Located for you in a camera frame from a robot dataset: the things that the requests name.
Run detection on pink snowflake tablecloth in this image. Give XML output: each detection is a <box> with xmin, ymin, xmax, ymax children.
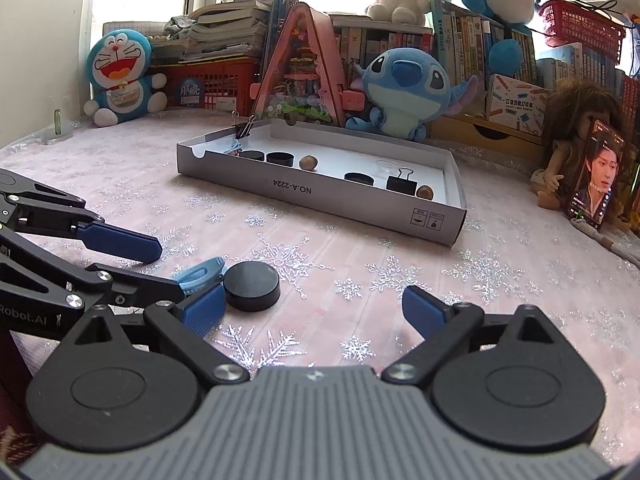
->
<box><xmin>0</xmin><ymin>105</ymin><xmax>640</xmax><ymax>461</ymax></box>

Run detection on pink triangular miniature house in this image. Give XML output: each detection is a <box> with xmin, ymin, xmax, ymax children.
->
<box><xmin>248</xmin><ymin>2</ymin><xmax>366</xmax><ymax>128</ymax></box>

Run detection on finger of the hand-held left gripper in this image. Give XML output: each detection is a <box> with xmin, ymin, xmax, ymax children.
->
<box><xmin>0</xmin><ymin>232</ymin><xmax>187</xmax><ymax>313</ymax></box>
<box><xmin>0</xmin><ymin>169</ymin><xmax>163</xmax><ymax>264</ymax></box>

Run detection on white printed cardboard box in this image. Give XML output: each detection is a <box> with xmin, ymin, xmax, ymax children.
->
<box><xmin>485</xmin><ymin>74</ymin><xmax>548</xmax><ymax>136</ymax></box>

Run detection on red plastic crate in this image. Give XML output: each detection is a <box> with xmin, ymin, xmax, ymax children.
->
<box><xmin>150</xmin><ymin>57</ymin><xmax>263</xmax><ymax>116</ymax></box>

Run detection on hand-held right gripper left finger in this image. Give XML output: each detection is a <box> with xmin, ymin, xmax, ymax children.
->
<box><xmin>62</xmin><ymin>282</ymin><xmax>251</xmax><ymax>386</ymax></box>

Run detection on row of shelf books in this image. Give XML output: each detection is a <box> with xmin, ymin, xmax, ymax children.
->
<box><xmin>330</xmin><ymin>0</ymin><xmax>640</xmax><ymax>111</ymax></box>

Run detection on smartphone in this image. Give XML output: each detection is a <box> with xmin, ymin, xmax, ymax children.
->
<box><xmin>565</xmin><ymin>119</ymin><xmax>632</xmax><ymax>233</ymax></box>

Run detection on clear stand with green strip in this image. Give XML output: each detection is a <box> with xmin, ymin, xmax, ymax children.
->
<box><xmin>42</xmin><ymin>107</ymin><xmax>75</xmax><ymax>146</ymax></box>

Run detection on wooden drawer box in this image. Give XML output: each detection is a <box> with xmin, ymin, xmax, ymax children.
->
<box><xmin>430</xmin><ymin>112</ymin><xmax>546</xmax><ymax>161</ymax></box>

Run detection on brown-haired doll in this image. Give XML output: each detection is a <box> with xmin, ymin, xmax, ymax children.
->
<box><xmin>530</xmin><ymin>77</ymin><xmax>628</xmax><ymax>211</ymax></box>

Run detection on black binder clip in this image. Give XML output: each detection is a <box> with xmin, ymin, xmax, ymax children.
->
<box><xmin>231</xmin><ymin>110</ymin><xmax>257</xmax><ymax>142</ymax></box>
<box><xmin>386</xmin><ymin>165</ymin><xmax>418</xmax><ymax>196</ymax></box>

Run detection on upright blue books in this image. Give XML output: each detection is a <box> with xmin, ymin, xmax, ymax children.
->
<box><xmin>260</xmin><ymin>0</ymin><xmax>301</xmax><ymax>86</ymax></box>

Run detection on blue cat plush toy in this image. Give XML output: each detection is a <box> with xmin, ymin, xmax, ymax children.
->
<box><xmin>83</xmin><ymin>27</ymin><xmax>168</xmax><ymax>127</ymax></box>

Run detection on grey cardboard box tray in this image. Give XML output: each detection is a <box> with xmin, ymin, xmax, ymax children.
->
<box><xmin>176</xmin><ymin>119</ymin><xmax>468</xmax><ymax>247</ymax></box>

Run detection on light blue plastic clip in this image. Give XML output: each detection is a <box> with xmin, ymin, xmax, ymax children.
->
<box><xmin>172</xmin><ymin>256</ymin><xmax>227</xmax><ymax>297</ymax></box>

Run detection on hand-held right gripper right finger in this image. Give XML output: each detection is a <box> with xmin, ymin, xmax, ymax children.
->
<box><xmin>382</xmin><ymin>285</ymin><xmax>576</xmax><ymax>386</ymax></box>

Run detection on blue alien plush toy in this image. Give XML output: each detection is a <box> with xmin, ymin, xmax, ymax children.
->
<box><xmin>345</xmin><ymin>47</ymin><xmax>481</xmax><ymax>142</ymax></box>

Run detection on grey cloth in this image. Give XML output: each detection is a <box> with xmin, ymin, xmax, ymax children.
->
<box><xmin>165</xmin><ymin>15</ymin><xmax>198</xmax><ymax>41</ymax></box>

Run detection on stack of books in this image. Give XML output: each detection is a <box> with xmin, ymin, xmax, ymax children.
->
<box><xmin>185</xmin><ymin>0</ymin><xmax>273</xmax><ymax>63</ymax></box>

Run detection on red plastic basket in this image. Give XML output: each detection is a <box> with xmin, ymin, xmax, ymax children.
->
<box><xmin>537</xmin><ymin>0</ymin><xmax>627</xmax><ymax>63</ymax></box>

